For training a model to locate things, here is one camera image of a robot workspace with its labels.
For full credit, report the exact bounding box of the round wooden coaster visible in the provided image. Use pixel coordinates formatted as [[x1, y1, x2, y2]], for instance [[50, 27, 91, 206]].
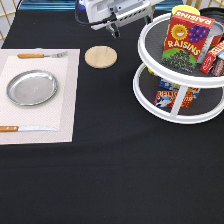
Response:
[[85, 46, 117, 69]]

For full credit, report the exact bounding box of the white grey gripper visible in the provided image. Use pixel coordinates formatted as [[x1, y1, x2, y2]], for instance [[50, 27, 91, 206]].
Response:
[[83, 0, 157, 38]]

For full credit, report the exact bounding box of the red butter box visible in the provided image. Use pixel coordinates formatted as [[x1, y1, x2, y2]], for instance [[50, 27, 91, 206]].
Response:
[[200, 40, 224, 77]]

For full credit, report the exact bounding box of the wooden handled knife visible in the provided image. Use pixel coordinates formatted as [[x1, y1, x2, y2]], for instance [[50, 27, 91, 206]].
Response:
[[0, 126, 57, 132]]

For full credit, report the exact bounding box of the yellow green cylinder can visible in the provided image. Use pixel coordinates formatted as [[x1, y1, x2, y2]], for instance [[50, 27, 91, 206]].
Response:
[[171, 5, 200, 15]]

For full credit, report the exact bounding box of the red open-top can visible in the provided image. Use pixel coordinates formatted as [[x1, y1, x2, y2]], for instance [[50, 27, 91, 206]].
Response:
[[210, 22, 224, 47]]

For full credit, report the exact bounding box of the black bowl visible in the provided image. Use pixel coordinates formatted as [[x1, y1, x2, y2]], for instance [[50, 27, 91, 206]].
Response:
[[200, 7, 224, 23]]

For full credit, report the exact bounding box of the white two-tier lazy Susan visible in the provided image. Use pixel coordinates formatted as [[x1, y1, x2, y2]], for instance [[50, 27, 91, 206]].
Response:
[[133, 13, 224, 124]]

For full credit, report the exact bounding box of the yellow blue can lower tier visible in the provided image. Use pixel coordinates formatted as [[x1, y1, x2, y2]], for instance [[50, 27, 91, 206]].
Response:
[[160, 79, 200, 98]]

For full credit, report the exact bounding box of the red box lower tier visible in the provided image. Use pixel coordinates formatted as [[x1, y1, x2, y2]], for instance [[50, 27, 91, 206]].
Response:
[[154, 91, 194, 107]]

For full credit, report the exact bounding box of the red raisins box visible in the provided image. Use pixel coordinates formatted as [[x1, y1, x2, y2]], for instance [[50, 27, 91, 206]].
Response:
[[162, 10, 215, 72]]

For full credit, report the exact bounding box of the wooden handled fork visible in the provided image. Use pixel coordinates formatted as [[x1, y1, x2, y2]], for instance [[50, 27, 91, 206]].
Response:
[[17, 51, 68, 59]]

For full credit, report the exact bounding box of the round silver metal plate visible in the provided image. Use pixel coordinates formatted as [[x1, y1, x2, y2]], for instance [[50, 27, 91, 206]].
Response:
[[6, 70, 58, 106]]

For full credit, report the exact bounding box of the beige woven placemat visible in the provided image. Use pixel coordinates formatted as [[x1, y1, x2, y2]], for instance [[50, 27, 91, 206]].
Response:
[[0, 49, 80, 145]]

